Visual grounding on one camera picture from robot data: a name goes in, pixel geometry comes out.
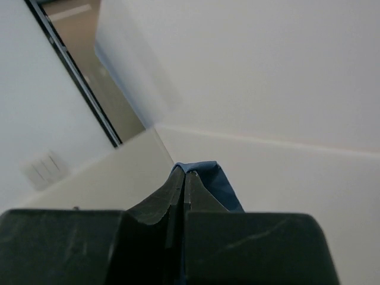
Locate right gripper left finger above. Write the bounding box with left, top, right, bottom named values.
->
left=1, top=167, right=185, bottom=284

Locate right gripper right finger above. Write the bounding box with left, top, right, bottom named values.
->
left=184, top=172, right=339, bottom=284

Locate blue cartoon print pillowcase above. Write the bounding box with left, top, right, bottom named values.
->
left=171, top=161, right=244, bottom=213

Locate white wall switch panel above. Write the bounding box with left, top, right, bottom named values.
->
left=21, top=151, right=70, bottom=191

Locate black door frame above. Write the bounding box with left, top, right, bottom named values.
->
left=24, top=0, right=122, bottom=148

